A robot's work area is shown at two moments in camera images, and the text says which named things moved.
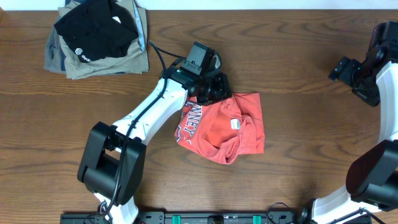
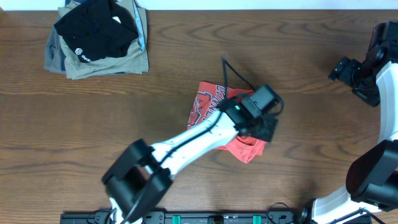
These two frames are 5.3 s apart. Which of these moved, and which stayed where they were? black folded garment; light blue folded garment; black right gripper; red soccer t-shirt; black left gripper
Moved: black left gripper; red soccer t-shirt
Stayed: light blue folded garment; black right gripper; black folded garment
